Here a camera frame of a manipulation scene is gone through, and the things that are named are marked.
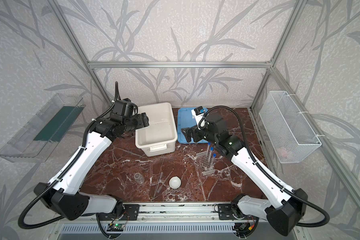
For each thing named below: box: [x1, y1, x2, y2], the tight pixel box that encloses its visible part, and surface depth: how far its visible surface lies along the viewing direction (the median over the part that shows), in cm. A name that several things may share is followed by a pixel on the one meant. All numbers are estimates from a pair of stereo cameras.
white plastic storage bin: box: [135, 102, 178, 157], surface depth 96 cm
